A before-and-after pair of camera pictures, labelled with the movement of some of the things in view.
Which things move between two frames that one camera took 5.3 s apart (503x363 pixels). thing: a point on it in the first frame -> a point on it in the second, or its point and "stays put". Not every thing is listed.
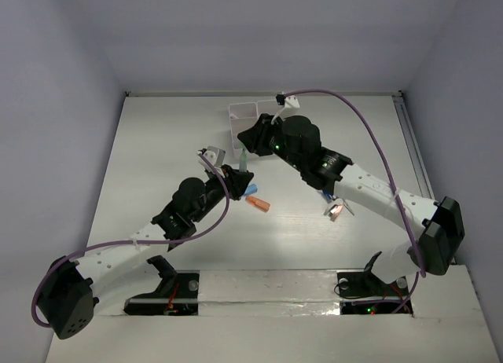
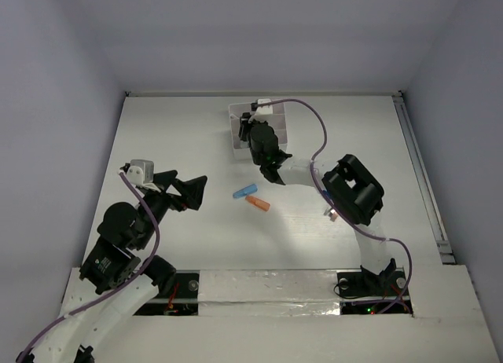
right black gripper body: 271,135 -> 247,123
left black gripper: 230,182 -> 171,192
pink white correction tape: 335,212 stays put
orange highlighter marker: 258,203 stays put
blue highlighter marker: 252,188 stays put
